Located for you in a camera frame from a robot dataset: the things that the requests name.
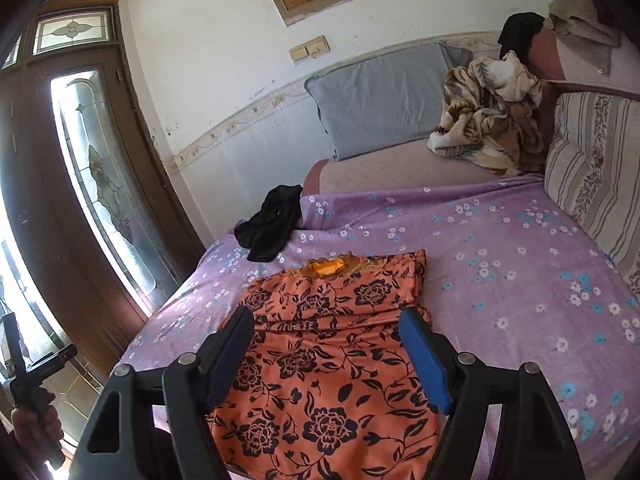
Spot purple floral bed sheet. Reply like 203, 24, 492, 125
117, 172, 640, 480

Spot orange black floral garment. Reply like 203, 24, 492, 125
206, 250, 453, 480

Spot grey pillow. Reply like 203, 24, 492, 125
304, 42, 473, 162

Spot brown door with stained glass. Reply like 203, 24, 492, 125
0, 0, 208, 461

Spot black garment on quilt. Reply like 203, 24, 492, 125
497, 11, 547, 61

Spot beige patterned crumpled blanket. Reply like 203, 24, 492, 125
427, 51, 546, 177

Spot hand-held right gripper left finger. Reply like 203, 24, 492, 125
67, 306, 256, 480

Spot beige knitted cloth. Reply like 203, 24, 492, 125
545, 0, 623, 73

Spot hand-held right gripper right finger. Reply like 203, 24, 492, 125
398, 306, 587, 480

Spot stained glass transom window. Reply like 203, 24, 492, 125
32, 7, 118, 56

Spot person's left hand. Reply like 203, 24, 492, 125
11, 402, 66, 461

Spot pink folded quilt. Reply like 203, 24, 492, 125
520, 25, 640, 96

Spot pink quilted mattress cover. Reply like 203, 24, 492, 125
302, 132, 546, 196

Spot small black cloth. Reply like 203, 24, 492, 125
234, 185, 304, 263

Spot striped floral pillow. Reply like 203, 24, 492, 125
544, 91, 640, 286

